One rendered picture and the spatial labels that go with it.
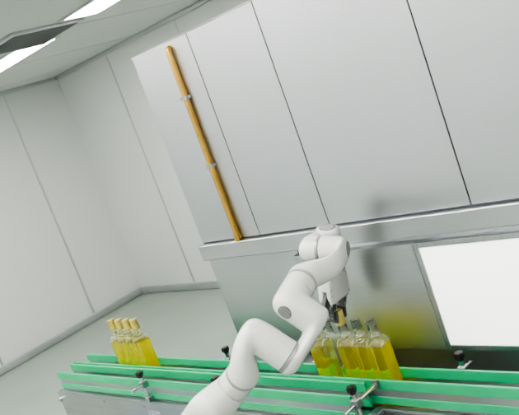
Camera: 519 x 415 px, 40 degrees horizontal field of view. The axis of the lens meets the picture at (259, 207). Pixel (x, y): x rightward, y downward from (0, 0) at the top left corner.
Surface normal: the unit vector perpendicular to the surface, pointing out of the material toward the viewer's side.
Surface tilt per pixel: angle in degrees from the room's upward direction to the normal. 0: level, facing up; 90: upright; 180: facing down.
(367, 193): 90
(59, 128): 90
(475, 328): 90
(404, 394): 90
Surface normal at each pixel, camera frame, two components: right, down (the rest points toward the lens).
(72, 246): 0.69, -0.12
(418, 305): -0.64, 0.36
